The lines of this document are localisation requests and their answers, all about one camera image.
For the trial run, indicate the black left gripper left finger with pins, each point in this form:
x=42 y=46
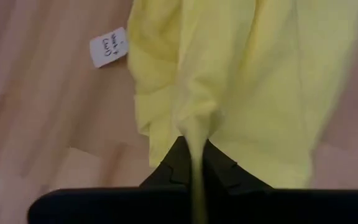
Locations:
x=172 y=174

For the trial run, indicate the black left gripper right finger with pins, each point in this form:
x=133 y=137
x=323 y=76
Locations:
x=225 y=174

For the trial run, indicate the yellow garment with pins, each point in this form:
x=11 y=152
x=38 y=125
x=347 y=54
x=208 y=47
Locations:
x=244 y=77

